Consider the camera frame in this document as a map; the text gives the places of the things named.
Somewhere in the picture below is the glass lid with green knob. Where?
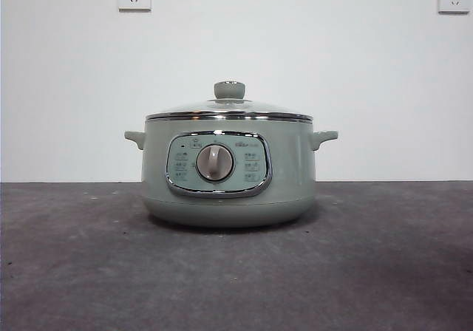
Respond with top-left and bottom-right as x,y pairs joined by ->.
145,81 -> 313,122

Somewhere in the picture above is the pale green electric pot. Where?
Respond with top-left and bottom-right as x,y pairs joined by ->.
124,115 -> 340,230

